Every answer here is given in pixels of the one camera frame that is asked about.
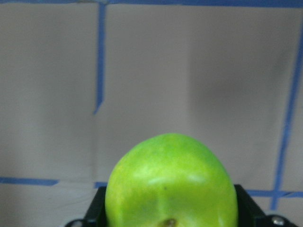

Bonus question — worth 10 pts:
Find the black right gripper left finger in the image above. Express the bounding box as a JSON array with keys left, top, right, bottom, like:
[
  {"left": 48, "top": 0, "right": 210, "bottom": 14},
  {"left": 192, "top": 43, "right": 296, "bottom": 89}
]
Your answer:
[{"left": 65, "top": 186, "right": 107, "bottom": 227}]

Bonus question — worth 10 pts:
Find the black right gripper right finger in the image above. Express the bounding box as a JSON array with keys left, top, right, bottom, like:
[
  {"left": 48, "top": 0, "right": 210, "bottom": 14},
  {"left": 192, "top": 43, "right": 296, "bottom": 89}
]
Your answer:
[{"left": 234, "top": 184, "right": 296, "bottom": 227}]

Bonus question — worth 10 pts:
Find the green apple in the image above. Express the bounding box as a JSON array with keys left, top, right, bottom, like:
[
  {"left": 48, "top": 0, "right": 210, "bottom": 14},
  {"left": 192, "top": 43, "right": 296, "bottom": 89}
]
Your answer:
[{"left": 105, "top": 133, "right": 238, "bottom": 227}]

